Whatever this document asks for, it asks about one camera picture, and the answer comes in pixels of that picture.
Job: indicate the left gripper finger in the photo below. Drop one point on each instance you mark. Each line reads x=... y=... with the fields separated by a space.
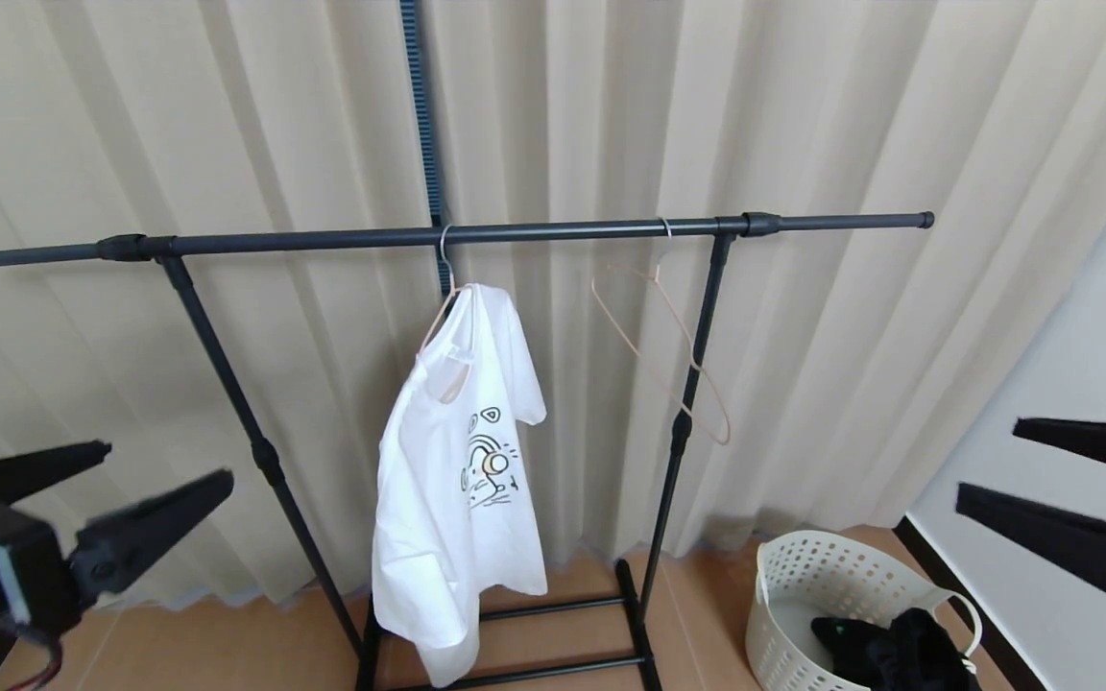
x=150 y=533
x=35 y=472

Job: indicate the black shorts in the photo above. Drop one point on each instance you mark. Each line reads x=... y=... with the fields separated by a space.
x=899 y=653

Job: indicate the white printed t-shirt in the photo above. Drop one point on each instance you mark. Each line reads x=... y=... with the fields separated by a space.
x=438 y=537

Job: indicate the pink clothes hanger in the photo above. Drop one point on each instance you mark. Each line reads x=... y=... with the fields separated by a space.
x=452 y=288
x=727 y=432

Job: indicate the white laundry basket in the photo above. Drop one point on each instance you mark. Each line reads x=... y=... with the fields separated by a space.
x=803 y=576

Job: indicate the black clothes rack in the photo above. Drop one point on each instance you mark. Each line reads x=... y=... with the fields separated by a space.
x=323 y=238

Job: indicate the blue ribbed strip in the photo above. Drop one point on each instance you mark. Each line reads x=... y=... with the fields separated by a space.
x=423 y=115

